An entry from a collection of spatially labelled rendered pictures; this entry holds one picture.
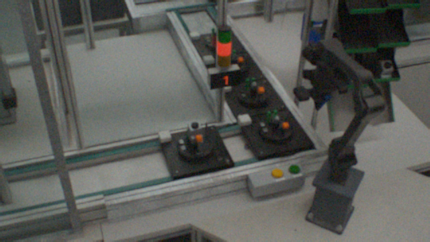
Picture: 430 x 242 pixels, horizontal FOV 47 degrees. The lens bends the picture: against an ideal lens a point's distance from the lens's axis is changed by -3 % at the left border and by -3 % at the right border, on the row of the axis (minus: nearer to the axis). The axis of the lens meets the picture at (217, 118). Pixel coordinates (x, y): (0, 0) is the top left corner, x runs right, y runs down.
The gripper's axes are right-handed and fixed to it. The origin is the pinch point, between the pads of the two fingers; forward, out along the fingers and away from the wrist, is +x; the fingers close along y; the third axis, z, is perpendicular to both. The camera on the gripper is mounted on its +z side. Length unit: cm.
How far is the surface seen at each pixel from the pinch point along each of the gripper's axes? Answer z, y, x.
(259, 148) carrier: 12.9, 15.0, 28.4
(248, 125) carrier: 27.2, 14.0, 28.5
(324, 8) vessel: 93, -55, 16
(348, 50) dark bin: 11.9, -16.6, -11.4
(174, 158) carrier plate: 17, 48, 28
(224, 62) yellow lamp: 29.2, 24.7, -3.0
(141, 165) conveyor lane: 23, 60, 34
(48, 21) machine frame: 73, 85, -8
